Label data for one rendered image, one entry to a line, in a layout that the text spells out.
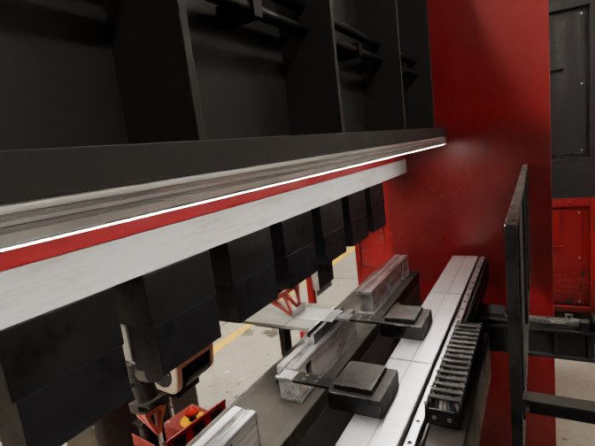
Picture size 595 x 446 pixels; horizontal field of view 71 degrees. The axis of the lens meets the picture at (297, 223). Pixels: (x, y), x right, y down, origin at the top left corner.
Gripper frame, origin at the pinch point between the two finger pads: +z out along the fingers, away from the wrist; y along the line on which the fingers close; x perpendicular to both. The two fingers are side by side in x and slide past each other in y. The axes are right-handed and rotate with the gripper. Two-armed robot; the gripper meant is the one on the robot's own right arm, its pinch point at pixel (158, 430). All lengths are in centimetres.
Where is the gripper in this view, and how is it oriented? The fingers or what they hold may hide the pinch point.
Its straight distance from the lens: 131.3
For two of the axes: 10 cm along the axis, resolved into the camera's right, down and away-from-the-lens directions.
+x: 5.9, -1.9, 7.8
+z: 3.1, 9.5, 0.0
